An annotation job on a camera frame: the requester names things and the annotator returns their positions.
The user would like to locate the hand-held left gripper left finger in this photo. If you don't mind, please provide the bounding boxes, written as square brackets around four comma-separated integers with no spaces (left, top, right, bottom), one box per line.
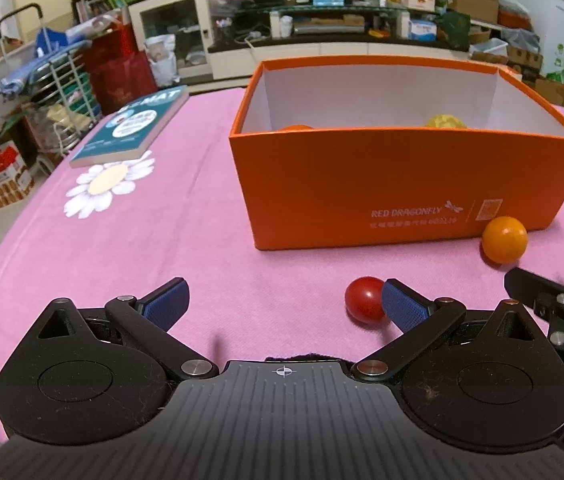
[36,277,220,382]

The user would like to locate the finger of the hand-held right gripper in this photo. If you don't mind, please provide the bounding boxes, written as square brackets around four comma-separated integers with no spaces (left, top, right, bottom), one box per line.
[504,267,564,348]

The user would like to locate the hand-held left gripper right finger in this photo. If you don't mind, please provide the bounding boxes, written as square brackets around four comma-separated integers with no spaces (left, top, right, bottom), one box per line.
[351,278,544,383]

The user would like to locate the red cherry tomato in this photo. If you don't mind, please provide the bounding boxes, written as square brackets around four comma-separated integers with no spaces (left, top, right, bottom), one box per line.
[344,276,391,324]

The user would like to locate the orange cardboard box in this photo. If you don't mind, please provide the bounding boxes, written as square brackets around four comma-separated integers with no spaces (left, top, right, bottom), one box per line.
[228,55,564,252]

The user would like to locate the yellow green apple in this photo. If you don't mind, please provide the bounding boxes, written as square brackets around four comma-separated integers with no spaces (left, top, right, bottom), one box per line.
[423,114,468,130]

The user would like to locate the pink daisy print tablecloth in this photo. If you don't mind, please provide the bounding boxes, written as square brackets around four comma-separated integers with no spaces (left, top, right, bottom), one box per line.
[0,85,564,441]

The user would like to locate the teal paperback book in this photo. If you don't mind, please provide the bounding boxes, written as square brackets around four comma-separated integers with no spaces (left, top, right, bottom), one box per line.
[69,85,190,169]

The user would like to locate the red gift bags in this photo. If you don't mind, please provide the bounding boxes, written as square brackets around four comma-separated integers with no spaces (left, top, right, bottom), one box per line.
[84,27,157,116]

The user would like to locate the white plastic bag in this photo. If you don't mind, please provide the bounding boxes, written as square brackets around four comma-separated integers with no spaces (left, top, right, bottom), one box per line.
[144,35,180,88]

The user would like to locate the dark green bag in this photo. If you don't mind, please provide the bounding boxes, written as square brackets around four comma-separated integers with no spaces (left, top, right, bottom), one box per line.
[437,10,472,51]

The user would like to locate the white and black TV stand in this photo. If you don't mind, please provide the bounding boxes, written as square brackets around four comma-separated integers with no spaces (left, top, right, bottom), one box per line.
[207,5,508,81]

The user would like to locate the brown cardboard box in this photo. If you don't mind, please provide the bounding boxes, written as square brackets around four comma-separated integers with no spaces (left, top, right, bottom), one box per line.
[449,0,500,23]

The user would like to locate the blue and white box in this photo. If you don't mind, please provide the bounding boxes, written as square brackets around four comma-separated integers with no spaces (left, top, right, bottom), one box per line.
[408,17,438,42]

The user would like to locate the white glass door cabinet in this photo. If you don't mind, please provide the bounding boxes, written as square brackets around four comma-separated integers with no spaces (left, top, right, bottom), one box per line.
[128,0,213,83]

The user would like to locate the white bottle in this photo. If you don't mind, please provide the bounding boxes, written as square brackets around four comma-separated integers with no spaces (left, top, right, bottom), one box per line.
[269,10,293,38]

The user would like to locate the metal wire rack cart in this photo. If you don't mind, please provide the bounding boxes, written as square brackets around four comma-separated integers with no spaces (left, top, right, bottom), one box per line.
[0,5,102,156]

